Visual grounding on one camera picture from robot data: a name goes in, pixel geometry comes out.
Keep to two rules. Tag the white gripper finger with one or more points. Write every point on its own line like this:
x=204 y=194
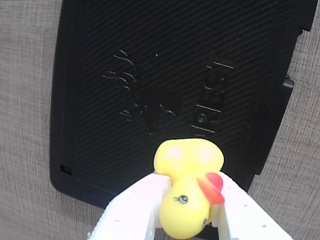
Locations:
x=245 y=217
x=132 y=215

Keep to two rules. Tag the yellow rubber duck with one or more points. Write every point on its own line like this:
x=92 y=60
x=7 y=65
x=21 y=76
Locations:
x=187 y=190

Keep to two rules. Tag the black plastic case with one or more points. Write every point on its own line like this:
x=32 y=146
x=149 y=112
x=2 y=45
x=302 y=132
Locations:
x=160 y=100

